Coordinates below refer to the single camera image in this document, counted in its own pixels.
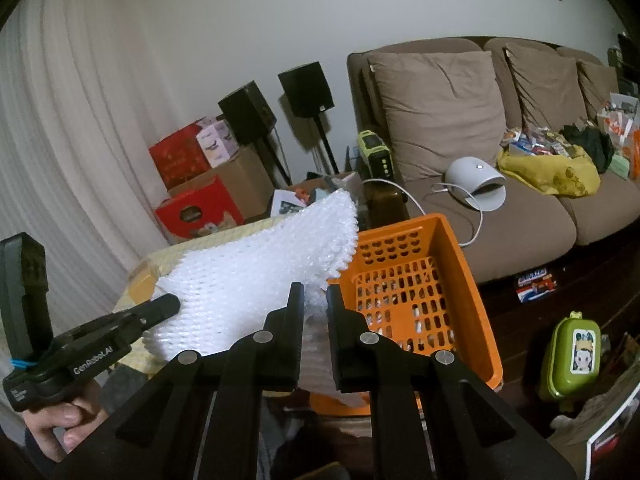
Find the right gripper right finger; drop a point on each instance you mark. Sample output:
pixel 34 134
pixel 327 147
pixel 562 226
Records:
pixel 431 416

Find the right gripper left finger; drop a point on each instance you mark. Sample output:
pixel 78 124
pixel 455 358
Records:
pixel 199 416

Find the white foam mesh sheet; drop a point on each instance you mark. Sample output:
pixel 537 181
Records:
pixel 226 292

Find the person's left hand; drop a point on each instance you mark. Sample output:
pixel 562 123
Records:
pixel 58 429

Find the tan boxed packet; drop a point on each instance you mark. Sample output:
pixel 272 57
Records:
pixel 142 281

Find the orange plastic basket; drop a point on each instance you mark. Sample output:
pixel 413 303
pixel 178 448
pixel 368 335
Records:
pixel 412 284

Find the green frog container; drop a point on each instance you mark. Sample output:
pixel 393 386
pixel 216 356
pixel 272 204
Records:
pixel 572 360

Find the red collection gift box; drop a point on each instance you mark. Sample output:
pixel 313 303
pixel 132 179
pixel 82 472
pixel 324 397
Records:
pixel 200 211

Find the white nail lamp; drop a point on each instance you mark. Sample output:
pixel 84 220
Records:
pixel 475 183

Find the brown cardboard box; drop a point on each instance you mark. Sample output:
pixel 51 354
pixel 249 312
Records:
pixel 245 178

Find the red gift box upper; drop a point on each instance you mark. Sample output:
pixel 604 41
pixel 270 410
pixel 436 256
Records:
pixel 179 157

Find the green black power station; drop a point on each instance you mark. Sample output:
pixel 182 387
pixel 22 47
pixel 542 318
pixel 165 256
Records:
pixel 377 156

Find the small pink white box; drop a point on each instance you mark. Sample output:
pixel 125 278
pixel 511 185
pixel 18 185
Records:
pixel 216 140

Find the white curtain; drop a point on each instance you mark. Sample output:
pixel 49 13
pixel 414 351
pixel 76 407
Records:
pixel 81 104

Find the yellow cloth on sofa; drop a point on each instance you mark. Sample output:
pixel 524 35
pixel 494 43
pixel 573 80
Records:
pixel 553 174

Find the brown sofa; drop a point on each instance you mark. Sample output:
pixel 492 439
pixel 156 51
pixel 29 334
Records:
pixel 530 229

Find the left black speaker on stand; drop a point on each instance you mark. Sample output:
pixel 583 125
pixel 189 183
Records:
pixel 252 121

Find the black speaker on stand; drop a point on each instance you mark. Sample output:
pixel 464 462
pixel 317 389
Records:
pixel 309 95
pixel 252 121

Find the large beige cushion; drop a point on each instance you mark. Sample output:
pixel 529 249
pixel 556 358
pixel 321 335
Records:
pixel 439 107

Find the middle beige cushion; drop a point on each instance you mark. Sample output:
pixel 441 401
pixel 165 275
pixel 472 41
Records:
pixel 547 86

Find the right black speaker on stand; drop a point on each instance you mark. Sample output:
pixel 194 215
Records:
pixel 309 95

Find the far beige cushion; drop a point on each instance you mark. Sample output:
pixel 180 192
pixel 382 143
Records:
pixel 597 82

